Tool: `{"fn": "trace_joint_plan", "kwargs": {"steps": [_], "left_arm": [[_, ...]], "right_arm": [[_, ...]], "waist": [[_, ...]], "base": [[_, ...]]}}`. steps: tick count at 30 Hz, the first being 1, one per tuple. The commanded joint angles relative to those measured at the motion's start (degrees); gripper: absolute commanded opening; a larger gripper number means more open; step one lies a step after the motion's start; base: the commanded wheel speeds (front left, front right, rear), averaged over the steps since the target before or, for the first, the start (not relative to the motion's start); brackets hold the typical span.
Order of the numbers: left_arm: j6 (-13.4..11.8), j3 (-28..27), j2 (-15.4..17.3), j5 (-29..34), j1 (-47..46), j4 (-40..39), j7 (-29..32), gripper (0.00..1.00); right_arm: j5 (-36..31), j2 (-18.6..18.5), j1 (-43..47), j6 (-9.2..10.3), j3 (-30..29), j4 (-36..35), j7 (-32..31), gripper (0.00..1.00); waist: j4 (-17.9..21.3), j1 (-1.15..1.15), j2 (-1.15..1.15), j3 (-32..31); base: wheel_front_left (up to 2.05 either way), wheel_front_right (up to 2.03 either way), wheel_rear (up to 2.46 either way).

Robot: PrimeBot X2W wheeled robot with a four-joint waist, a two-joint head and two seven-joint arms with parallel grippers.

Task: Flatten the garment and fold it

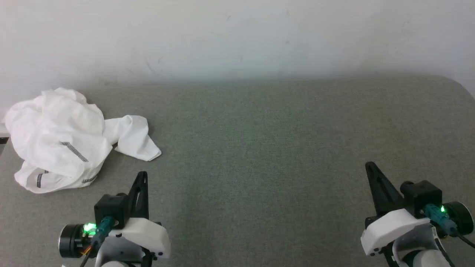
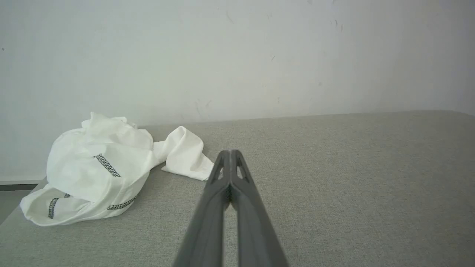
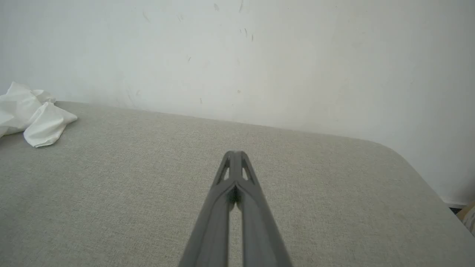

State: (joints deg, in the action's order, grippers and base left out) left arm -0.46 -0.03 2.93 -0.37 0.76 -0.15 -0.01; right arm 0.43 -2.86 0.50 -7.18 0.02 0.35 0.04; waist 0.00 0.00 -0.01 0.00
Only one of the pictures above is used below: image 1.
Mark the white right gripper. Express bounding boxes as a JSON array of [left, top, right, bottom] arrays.
[[360, 161, 431, 257]]

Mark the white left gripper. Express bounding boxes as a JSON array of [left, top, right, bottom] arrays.
[[108, 171, 171, 259]]

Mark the white long-sleeve shirt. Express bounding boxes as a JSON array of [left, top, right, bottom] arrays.
[[3, 88, 162, 194]]

